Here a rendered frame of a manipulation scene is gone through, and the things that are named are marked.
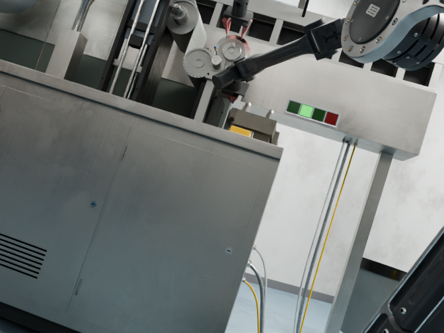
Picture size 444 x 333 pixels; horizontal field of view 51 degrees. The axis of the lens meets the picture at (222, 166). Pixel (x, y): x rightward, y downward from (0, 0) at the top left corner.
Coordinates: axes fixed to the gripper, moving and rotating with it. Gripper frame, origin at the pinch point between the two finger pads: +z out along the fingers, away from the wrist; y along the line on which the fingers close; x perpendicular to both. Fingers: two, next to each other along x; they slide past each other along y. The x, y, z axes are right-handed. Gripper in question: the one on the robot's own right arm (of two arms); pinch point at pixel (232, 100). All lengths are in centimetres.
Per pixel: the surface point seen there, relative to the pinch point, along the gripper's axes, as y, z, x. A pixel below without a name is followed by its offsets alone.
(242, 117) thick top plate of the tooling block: 6.9, -2.3, -8.4
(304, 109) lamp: 28.9, 20.2, 25.4
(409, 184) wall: 155, 246, 172
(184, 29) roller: -28.9, -11.5, 18.7
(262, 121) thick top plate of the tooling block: 14.7, -2.8, -7.6
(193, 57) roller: -21.0, -7.0, 9.4
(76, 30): -77, 2, 12
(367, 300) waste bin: 119, 191, 17
